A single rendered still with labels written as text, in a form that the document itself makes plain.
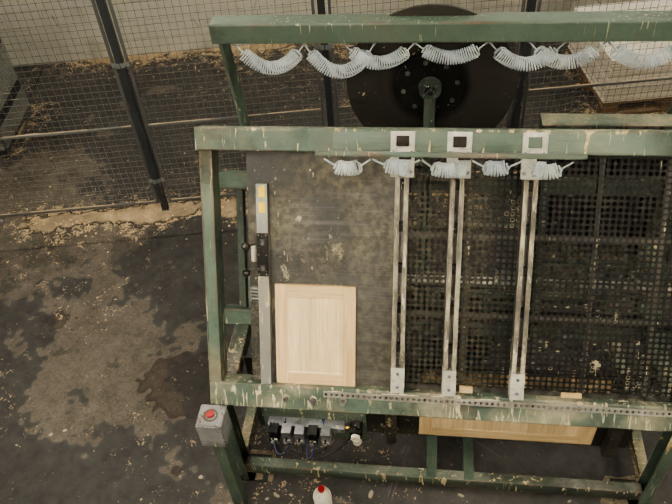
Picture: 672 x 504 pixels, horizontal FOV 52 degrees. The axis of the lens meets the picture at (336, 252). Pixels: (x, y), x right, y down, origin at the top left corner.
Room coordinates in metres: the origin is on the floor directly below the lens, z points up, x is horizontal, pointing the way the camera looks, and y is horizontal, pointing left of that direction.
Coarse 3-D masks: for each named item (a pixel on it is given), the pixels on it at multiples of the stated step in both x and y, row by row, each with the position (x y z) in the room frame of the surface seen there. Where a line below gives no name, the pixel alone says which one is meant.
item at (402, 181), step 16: (400, 160) 2.22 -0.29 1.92; (400, 176) 2.27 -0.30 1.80; (400, 192) 2.29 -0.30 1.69; (400, 208) 2.26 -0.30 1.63; (400, 224) 2.20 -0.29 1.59; (400, 240) 2.19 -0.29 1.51; (400, 256) 2.15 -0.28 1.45; (400, 272) 2.09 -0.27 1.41; (400, 288) 2.08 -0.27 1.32; (400, 304) 2.02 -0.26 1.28; (400, 320) 2.00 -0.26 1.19; (400, 336) 1.94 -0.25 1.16; (400, 352) 1.90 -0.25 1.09; (400, 368) 1.86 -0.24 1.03; (400, 384) 1.82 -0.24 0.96
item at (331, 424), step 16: (272, 416) 1.85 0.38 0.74; (288, 416) 1.84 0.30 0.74; (304, 416) 1.83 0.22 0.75; (320, 416) 1.82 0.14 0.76; (336, 416) 1.80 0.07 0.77; (352, 416) 1.79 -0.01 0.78; (272, 432) 1.75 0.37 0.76; (288, 432) 1.74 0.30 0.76; (304, 432) 1.75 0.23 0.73; (320, 432) 1.82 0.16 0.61; (336, 432) 1.75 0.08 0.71; (352, 432) 1.72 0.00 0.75
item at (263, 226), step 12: (264, 216) 2.33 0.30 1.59; (264, 228) 2.31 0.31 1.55; (264, 288) 2.17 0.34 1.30; (264, 300) 2.14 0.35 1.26; (264, 312) 2.11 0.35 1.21; (264, 324) 2.08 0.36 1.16; (264, 336) 2.05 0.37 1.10; (264, 348) 2.02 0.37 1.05; (264, 360) 1.99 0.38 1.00; (264, 372) 1.96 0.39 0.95
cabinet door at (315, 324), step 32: (288, 288) 2.17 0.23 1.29; (320, 288) 2.14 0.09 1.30; (352, 288) 2.12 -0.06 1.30; (288, 320) 2.09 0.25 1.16; (320, 320) 2.07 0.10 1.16; (352, 320) 2.04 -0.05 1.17; (288, 352) 2.01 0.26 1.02; (320, 352) 1.99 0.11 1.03; (352, 352) 1.96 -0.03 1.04; (320, 384) 1.91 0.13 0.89; (352, 384) 1.88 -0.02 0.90
